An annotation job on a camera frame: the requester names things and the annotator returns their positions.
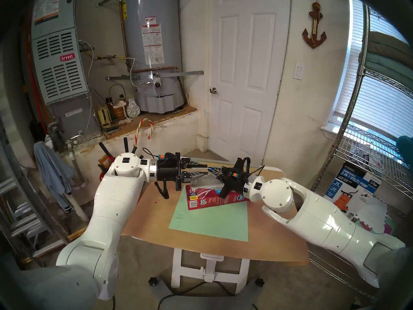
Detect brown board table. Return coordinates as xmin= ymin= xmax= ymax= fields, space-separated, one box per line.
xmin=120 ymin=158 xmax=311 ymax=267

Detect pale green seat cushion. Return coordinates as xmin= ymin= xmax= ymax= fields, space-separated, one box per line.
xmin=358 ymin=51 xmax=413 ymax=87

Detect blue hanging cloth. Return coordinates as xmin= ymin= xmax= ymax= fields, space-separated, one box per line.
xmin=34 ymin=141 xmax=76 ymax=213

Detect striped candy cane decoration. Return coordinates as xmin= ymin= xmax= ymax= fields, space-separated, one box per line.
xmin=134 ymin=118 xmax=154 ymax=148

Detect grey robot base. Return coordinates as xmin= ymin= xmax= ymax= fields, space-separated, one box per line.
xmin=149 ymin=279 xmax=263 ymax=310

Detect white table frame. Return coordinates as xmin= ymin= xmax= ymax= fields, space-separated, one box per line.
xmin=165 ymin=155 xmax=283 ymax=295

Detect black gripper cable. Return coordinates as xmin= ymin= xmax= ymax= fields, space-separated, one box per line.
xmin=237 ymin=157 xmax=266 ymax=177
xmin=154 ymin=182 xmax=170 ymax=200

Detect wooden anchor wall decoration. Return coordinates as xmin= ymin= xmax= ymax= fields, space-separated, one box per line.
xmin=302 ymin=0 xmax=327 ymax=49

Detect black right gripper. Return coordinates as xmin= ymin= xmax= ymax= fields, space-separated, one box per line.
xmin=208 ymin=166 xmax=250 ymax=193

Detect grey water heater tank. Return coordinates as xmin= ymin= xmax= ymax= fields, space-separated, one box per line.
xmin=122 ymin=0 xmax=186 ymax=114

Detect aluminium ladder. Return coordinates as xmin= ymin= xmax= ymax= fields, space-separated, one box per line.
xmin=0 ymin=119 xmax=55 ymax=258

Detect white window blinds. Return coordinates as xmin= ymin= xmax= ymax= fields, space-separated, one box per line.
xmin=334 ymin=0 xmax=413 ymax=139

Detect grey metal strap bracket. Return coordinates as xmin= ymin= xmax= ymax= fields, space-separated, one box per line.
xmin=106 ymin=70 xmax=205 ymax=80

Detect white panel door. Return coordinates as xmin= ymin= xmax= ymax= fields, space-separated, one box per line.
xmin=210 ymin=0 xmax=291 ymax=166

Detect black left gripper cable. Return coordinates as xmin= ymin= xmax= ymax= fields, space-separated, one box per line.
xmin=154 ymin=182 xmax=170 ymax=200

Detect foil wrapped object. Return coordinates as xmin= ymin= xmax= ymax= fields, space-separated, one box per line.
xmin=126 ymin=98 xmax=141 ymax=118

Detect grey brown seat cushion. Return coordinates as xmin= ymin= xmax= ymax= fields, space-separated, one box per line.
xmin=368 ymin=31 xmax=413 ymax=59

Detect turquoise pillow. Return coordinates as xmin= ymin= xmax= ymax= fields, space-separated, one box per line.
xmin=396 ymin=135 xmax=413 ymax=168

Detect utility pump cardboard box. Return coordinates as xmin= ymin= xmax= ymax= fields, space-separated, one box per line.
xmin=324 ymin=161 xmax=383 ymax=216

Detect copper water pipe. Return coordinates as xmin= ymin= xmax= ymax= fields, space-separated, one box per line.
xmin=131 ymin=66 xmax=187 ymax=103

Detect white jagged paper sheet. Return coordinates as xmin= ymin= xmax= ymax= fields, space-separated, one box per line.
xmin=358 ymin=196 xmax=389 ymax=232

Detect pale green paper sheet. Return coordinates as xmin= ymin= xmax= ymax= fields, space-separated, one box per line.
xmin=168 ymin=187 xmax=248 ymax=242

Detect chrome wire shelf rack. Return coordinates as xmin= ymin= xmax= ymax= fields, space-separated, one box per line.
xmin=307 ymin=4 xmax=413 ymax=297

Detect wicker basket with handle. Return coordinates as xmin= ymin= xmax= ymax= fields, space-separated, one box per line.
xmin=108 ymin=84 xmax=128 ymax=121

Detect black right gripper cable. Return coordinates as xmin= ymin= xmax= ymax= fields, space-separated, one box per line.
xmin=237 ymin=157 xmax=266 ymax=177

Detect coloured paper stack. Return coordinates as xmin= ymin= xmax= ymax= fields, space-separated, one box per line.
xmin=365 ymin=216 xmax=397 ymax=235

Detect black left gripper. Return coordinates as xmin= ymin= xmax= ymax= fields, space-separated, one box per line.
xmin=156 ymin=152 xmax=208 ymax=191

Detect grey Bryant furnace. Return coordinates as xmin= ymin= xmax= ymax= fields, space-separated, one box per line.
xmin=31 ymin=0 xmax=100 ymax=139

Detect wooden plank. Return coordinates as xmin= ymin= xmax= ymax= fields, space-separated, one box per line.
xmin=66 ymin=227 xmax=88 ymax=243

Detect clear ziplock bag blue slider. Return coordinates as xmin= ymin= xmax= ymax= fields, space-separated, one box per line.
xmin=190 ymin=166 xmax=226 ymax=197

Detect yellow gas pipe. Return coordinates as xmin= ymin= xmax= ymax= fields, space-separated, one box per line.
xmin=83 ymin=54 xmax=126 ymax=62

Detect red freezer bag box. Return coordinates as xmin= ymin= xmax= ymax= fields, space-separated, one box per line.
xmin=186 ymin=184 xmax=249 ymax=211

